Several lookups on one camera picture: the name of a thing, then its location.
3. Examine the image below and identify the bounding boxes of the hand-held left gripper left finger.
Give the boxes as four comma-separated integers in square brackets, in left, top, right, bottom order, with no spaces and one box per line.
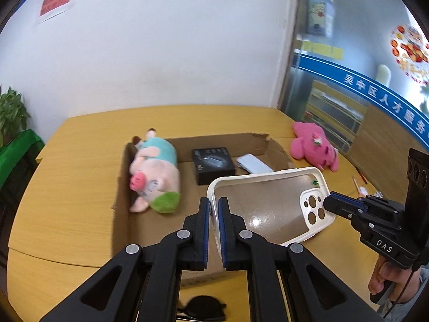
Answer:
[38,196,212,322]

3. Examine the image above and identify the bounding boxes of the person's right hand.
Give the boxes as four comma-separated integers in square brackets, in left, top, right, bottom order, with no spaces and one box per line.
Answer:
[368,257,421,306]

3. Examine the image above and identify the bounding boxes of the black sunglasses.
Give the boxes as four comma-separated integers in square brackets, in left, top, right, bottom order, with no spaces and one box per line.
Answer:
[176,295,227,322]

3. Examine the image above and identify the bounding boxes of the red festive window sticker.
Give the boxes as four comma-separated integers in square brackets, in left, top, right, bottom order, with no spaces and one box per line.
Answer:
[390,23,429,84]

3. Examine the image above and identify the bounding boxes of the red wall notice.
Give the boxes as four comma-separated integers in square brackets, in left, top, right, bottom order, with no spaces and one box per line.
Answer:
[35,0,75,24]

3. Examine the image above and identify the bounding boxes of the cardboard box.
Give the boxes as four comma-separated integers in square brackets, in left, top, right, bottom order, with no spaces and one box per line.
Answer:
[110,132,297,286]

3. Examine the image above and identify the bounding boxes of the green potted plant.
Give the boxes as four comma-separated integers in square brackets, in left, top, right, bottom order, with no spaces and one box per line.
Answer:
[0,85,31,146]

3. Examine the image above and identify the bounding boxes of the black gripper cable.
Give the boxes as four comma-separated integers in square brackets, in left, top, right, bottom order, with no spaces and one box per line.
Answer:
[385,263,419,319]

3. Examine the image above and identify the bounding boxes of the white flat packet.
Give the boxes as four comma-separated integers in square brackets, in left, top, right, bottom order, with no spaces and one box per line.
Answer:
[236,153,273,175]

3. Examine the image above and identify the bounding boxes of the plush pig toy teal shirt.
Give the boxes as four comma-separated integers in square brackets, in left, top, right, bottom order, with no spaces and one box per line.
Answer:
[129,128,182,214]

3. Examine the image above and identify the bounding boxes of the white phone case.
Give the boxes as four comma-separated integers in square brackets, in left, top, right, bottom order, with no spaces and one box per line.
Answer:
[207,167,336,247]

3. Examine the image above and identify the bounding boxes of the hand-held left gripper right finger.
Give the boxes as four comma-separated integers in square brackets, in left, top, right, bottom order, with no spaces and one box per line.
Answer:
[217,197,381,322]

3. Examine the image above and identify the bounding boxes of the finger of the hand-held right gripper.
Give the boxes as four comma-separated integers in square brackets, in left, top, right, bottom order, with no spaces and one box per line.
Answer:
[323,191,367,222]

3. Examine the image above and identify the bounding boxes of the metal window frame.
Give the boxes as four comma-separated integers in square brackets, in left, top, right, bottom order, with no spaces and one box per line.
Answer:
[276,0,304,111]

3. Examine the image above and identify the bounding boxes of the pink plush toy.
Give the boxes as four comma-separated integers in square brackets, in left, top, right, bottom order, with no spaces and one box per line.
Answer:
[289,121,340,172]

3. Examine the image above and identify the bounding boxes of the cartoon sheep poster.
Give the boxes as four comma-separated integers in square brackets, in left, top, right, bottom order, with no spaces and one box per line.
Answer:
[306,0,336,37]

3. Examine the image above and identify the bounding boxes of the wooden shelf behind glass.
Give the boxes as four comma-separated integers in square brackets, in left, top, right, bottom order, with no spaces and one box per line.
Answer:
[306,80,369,155]

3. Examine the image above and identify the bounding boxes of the black product box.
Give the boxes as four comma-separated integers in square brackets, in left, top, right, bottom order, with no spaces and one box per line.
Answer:
[192,147,236,186]

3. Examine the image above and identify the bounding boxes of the person's right forearm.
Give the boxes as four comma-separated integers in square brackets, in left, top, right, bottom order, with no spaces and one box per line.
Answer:
[385,268,429,322]

